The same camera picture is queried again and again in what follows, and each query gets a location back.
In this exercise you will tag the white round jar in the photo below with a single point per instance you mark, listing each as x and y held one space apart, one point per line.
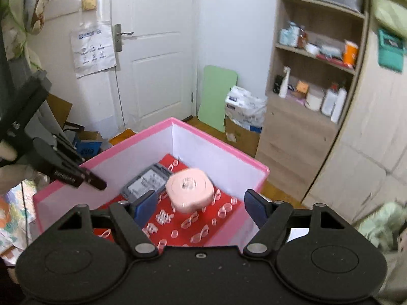
314 99

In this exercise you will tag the yellow wall hook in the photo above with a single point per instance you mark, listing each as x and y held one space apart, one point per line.
89 3

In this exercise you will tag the green crumpled cloth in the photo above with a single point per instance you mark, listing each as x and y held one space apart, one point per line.
381 225

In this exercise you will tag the blue cardboard box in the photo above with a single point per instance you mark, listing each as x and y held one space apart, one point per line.
87 147

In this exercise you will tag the printed blanket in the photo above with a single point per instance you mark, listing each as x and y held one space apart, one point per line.
14 216

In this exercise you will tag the pink round tape measure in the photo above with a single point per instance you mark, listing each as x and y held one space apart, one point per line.
190 192

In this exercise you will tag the person's left hand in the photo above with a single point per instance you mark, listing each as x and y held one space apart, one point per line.
12 176

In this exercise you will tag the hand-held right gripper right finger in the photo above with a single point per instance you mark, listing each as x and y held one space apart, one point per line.
256 205

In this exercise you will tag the white printed tote bag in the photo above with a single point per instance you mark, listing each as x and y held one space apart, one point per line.
92 47

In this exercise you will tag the grey electronic device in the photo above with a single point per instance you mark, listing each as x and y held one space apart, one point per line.
143 182

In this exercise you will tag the white door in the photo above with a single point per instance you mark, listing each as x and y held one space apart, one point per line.
152 38

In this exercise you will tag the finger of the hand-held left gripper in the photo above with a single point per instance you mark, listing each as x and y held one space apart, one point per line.
68 174

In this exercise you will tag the white spray bottle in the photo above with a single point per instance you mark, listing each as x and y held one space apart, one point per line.
283 84

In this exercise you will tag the teal hanging pouch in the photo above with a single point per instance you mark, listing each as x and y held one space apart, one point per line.
390 50

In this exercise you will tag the light wooden wardrobe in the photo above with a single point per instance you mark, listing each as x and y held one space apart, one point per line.
375 127

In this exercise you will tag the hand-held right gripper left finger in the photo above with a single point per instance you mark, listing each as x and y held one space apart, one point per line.
145 208

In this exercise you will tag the floral hanging cloth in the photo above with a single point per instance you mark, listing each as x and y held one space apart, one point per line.
35 12

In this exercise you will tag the white plastic bottle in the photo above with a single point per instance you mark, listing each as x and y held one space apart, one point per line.
339 104
328 101

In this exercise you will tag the orange cup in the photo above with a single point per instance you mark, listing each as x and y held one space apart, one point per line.
350 52

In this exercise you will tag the wooden shelf cabinet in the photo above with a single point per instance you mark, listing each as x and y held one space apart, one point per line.
295 139

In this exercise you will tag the blue white medicine boxes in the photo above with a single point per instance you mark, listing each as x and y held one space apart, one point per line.
288 35

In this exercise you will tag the pink cardboard box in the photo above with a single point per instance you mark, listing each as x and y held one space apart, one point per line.
206 152

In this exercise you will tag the tissue paper pack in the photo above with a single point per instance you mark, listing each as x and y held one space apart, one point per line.
243 103

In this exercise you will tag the green folding board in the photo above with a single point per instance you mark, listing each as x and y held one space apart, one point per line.
217 95

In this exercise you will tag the brown cardboard box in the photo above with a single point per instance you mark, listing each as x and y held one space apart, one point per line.
243 139

